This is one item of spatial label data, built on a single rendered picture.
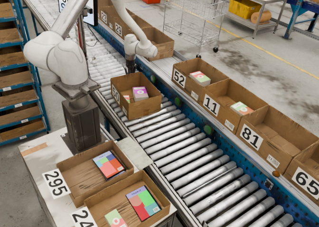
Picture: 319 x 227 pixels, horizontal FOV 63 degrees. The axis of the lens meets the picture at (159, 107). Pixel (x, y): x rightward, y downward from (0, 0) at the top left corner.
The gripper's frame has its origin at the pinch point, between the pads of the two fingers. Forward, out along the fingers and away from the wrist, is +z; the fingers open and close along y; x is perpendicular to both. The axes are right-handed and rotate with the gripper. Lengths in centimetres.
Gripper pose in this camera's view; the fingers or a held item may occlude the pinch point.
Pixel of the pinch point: (130, 79)
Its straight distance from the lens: 237.2
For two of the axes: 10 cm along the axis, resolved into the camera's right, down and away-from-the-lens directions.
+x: 5.4, 5.5, -6.3
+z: -0.7, 7.8, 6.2
